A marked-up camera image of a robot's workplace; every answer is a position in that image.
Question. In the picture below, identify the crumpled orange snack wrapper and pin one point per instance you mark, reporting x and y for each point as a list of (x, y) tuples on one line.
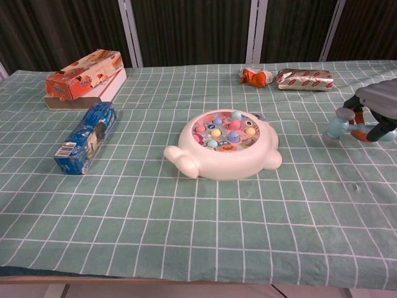
[(256, 77)]

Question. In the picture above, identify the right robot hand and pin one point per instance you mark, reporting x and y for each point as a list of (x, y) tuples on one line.
[(381, 96)]

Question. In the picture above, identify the orange snack box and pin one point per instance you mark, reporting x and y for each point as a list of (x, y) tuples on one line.
[(80, 77)]

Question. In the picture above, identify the blue cookie pack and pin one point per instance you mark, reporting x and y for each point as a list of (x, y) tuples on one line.
[(87, 136)]

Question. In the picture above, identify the green grid tablecloth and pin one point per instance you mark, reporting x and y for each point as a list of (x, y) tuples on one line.
[(198, 201)]

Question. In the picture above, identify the white plastic fishing game toy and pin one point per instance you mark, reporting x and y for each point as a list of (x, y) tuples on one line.
[(223, 167)]

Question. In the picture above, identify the light blue toy hammer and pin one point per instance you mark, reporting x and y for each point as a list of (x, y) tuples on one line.
[(337, 125)]

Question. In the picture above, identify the gold red-print snack pack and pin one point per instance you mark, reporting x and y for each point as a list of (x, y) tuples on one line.
[(305, 80)]

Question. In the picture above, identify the white frame post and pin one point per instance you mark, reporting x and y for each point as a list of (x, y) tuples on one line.
[(2, 73), (256, 31), (131, 34), (332, 31)]

